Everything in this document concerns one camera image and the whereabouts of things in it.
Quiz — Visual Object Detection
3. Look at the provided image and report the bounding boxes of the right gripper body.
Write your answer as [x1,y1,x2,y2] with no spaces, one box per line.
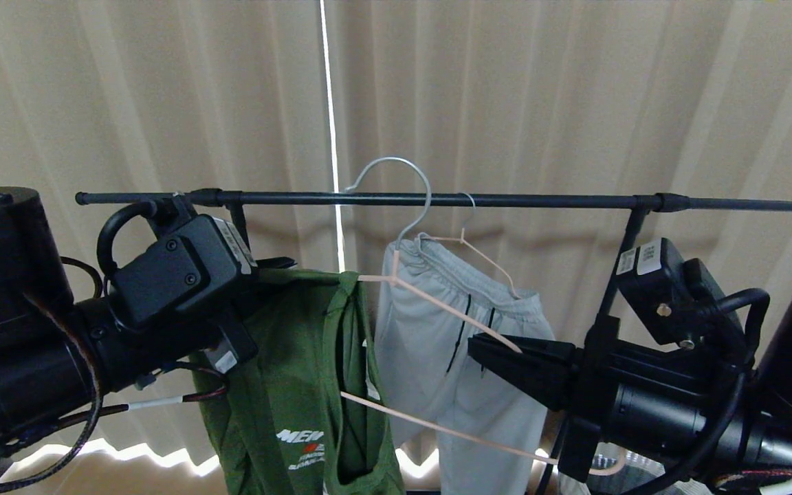
[557,315,749,483]

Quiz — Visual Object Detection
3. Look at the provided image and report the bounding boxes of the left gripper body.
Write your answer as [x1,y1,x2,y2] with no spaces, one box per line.
[73,296,260,399]

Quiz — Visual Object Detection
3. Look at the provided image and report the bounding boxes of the green printed shirt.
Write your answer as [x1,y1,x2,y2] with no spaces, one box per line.
[190,268,407,495]

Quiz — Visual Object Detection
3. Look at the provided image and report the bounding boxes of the pink clothes hanger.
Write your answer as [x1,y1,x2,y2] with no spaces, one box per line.
[422,192,522,300]
[340,157,628,477]

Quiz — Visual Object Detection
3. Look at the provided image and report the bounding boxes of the pale grey shorts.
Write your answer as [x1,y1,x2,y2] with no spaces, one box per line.
[373,234,557,495]

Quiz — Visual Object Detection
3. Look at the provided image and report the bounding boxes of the white laundry basket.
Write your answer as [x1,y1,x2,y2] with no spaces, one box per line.
[561,443,713,495]

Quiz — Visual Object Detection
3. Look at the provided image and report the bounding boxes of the beige curtain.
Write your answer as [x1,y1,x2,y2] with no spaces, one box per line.
[0,0,792,495]

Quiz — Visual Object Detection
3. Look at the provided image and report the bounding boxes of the black cable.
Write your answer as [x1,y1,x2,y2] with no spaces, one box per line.
[533,287,772,495]
[96,199,160,277]

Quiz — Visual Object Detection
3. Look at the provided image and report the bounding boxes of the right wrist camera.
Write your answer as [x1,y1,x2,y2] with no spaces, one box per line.
[615,237,747,372]

